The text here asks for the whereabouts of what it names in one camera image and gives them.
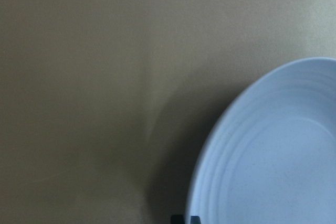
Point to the blue round plate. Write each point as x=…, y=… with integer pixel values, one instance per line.
x=271, y=156

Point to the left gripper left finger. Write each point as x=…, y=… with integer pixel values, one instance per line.
x=176, y=219

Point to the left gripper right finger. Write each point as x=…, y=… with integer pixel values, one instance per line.
x=195, y=220

